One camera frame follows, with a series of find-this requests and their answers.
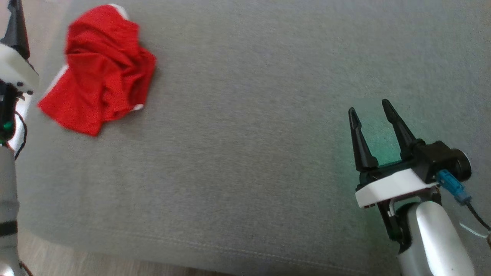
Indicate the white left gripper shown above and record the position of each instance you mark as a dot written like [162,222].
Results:
[17,71]

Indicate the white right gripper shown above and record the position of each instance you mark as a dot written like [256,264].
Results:
[391,186]

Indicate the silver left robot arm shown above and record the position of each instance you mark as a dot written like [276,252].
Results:
[7,191]

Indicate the crumpled red mesh garment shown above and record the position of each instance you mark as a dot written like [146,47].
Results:
[103,76]

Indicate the wide grey sofa seat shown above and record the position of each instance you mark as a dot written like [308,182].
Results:
[249,134]

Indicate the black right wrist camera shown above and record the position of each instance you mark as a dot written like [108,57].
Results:
[437,157]

